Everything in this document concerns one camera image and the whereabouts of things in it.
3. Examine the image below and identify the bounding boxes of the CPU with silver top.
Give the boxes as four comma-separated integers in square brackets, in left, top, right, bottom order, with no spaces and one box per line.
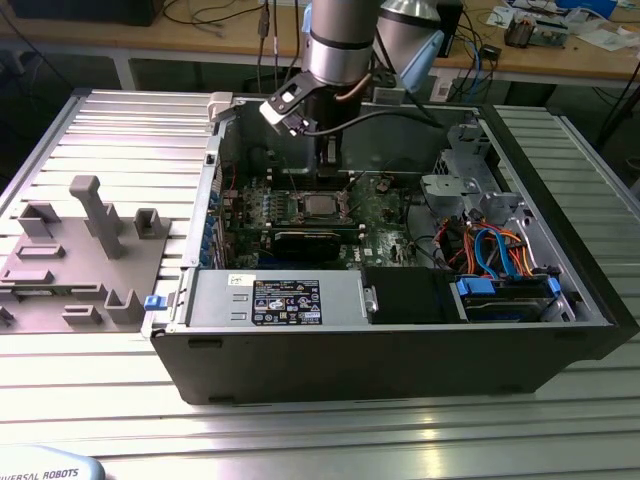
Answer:
[305,193,342,218]

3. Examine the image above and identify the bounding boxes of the RAM slot with white clips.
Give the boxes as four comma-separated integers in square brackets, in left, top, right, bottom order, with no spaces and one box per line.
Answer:
[267,168,356,177]
[268,176,361,185]

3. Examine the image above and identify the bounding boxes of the CPU socket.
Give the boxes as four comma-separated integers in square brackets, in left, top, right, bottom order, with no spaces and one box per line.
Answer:
[293,189,354,224]

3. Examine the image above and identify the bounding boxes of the green motherboard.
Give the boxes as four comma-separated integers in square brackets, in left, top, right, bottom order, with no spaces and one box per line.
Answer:
[222,169,429,271]

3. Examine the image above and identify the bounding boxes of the graphics card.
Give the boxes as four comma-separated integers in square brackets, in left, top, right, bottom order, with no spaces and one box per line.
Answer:
[234,221,365,263]

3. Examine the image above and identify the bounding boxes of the metal drive cage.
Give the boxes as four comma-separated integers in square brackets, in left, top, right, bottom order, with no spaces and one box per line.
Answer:
[418,122,532,221]

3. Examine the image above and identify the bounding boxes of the pale grey case latch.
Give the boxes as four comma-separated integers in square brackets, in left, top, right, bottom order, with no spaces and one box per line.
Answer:
[206,91,237,123]

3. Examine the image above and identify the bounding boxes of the white power adapter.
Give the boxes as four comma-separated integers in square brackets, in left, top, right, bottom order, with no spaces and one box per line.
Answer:
[430,74,456,104]

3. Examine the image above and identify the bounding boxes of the wooden desk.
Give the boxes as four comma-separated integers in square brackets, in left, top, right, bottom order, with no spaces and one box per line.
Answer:
[0,0,640,82]

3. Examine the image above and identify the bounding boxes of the black plastic shroud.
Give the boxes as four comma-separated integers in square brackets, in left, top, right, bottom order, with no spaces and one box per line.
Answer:
[360,266,457,326]

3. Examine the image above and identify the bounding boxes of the grey power supply unit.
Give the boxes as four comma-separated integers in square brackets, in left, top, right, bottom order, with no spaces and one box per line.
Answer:
[180,268,371,330]

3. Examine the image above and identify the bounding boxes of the hard disk in blue carrier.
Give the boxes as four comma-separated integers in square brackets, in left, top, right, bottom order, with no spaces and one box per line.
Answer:
[448,275,562,325]

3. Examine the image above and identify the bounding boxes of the copper coil transformer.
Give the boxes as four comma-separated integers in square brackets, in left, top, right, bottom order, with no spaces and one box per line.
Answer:
[503,13,540,50]

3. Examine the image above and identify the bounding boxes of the black PC case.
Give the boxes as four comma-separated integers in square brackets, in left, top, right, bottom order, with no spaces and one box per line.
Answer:
[141,91,640,407]

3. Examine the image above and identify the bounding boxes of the grey electronic device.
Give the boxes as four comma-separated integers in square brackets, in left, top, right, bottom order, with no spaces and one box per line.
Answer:
[534,17,571,50]

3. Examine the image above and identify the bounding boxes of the large black box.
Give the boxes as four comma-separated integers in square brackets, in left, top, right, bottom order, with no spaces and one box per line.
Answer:
[8,0,167,28]

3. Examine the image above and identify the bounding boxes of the grey parts rack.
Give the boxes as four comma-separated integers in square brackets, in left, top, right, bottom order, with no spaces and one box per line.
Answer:
[0,174,175,335]

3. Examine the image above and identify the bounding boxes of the blue flat box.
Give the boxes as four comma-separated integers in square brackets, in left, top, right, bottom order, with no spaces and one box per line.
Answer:
[555,0,617,16]

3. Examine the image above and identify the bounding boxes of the white papers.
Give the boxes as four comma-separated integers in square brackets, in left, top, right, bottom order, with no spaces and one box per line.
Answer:
[574,24,640,52]

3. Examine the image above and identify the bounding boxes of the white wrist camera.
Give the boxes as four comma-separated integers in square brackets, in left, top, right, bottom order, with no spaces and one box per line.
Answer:
[258,82,321,137]

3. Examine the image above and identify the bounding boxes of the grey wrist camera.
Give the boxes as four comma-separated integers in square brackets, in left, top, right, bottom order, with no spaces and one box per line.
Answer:
[373,86,408,105]

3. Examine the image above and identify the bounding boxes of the black camera cable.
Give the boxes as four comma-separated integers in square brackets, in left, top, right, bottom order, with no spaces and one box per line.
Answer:
[302,109,445,137]

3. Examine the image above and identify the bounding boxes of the red orange wire bundle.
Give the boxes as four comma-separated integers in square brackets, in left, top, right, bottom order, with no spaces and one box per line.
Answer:
[435,219,476,271]

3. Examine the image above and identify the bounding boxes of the blue wire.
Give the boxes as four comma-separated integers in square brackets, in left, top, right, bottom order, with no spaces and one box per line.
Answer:
[471,227,499,280]
[487,228,517,281]

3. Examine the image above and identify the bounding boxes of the orange yellow wire bundle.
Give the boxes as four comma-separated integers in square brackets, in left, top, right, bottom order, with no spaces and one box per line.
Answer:
[497,227,540,276]

